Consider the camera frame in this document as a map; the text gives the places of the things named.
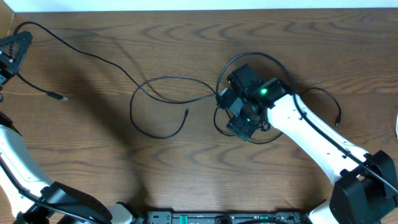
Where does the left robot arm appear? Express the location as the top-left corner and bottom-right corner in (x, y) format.
(1, 114), (134, 223)

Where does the cardboard panel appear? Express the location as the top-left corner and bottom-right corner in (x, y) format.
(0, 0), (14, 38)

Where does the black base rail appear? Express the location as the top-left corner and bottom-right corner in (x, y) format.
(143, 211), (310, 224)

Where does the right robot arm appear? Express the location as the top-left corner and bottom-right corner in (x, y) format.
(218, 65), (397, 223)

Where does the black cable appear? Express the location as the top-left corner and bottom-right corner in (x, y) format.
(213, 86), (342, 146)
(12, 21), (218, 140)

